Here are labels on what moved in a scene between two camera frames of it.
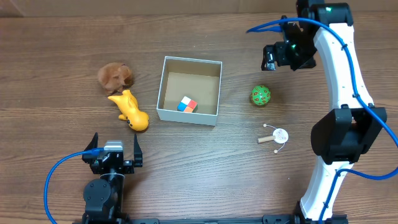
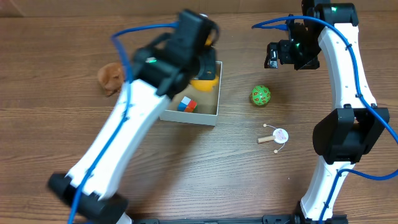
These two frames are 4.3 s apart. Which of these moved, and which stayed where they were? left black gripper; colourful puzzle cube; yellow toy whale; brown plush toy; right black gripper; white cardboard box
Moved: yellow toy whale; left black gripper
Stayed: white cardboard box; brown plush toy; right black gripper; colourful puzzle cube
